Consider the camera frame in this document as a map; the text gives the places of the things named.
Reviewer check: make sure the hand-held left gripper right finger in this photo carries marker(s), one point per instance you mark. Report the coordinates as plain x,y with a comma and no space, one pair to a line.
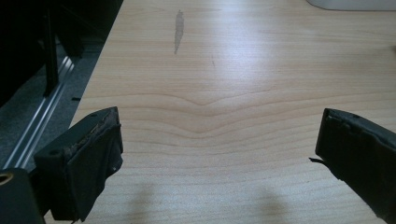
361,155

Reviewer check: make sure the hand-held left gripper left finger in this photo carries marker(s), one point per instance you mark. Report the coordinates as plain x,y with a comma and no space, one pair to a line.
84,158

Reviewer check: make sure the black metal stand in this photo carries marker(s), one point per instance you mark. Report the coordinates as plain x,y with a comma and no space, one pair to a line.
51,53

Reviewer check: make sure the white object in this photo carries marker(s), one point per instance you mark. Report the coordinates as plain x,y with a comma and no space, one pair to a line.
353,4

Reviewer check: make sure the silver aluminium rail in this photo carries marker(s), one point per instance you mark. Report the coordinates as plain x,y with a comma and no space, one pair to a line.
40,116

